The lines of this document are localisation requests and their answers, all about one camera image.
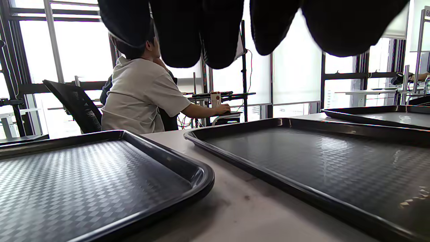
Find brown top white side table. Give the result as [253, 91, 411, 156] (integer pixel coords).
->
[211, 112, 243, 126]

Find black plastic tray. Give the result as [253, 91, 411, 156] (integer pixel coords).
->
[0, 130, 215, 242]
[184, 118, 430, 242]
[321, 105, 430, 130]

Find person's left hand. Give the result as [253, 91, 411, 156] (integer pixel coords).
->
[97, 0, 409, 70]

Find white desk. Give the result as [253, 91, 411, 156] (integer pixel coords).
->
[335, 88, 405, 107]

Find black mesh office chair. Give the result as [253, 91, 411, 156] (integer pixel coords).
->
[42, 79, 103, 134]

